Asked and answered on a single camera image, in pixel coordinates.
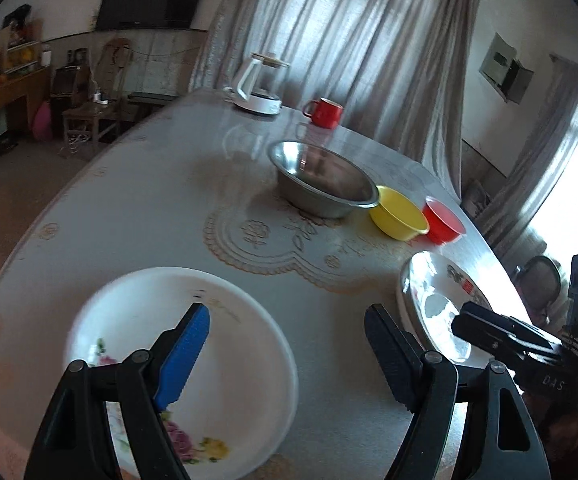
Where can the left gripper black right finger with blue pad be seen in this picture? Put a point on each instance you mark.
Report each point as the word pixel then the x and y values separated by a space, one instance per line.
pixel 499 440

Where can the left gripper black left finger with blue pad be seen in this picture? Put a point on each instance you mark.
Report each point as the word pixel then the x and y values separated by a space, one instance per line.
pixel 74 440

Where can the white floral plate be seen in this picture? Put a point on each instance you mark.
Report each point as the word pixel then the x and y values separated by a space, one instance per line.
pixel 241 397

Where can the red plastic bowl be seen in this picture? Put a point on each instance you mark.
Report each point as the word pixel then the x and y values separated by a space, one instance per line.
pixel 444 225

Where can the yellow plastic bowl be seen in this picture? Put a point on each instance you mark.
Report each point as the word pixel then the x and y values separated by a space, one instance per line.
pixel 397 216

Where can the round wicker chair back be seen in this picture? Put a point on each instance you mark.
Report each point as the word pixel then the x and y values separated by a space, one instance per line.
pixel 539 284

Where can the white plate red pattern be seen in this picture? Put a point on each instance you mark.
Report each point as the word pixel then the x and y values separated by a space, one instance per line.
pixel 433 290

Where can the grey side curtain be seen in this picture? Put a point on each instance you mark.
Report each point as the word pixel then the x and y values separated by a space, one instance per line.
pixel 540 165

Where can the large steel bowl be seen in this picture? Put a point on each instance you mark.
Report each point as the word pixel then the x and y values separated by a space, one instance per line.
pixel 319 181

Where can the pink ball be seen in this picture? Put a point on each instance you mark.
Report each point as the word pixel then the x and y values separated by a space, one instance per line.
pixel 41 126

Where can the wooden chair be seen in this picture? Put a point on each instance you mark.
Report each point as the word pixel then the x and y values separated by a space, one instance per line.
pixel 102 112

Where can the white glass electric kettle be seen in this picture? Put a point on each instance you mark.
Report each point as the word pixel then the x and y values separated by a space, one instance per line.
pixel 257 85

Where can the red mug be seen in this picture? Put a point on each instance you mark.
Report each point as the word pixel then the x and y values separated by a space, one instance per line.
pixel 323 113

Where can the grey sheer curtain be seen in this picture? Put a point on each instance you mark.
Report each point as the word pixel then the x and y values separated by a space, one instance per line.
pixel 397 67

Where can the wall electrical box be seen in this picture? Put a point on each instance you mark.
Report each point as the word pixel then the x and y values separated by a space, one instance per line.
pixel 504 72

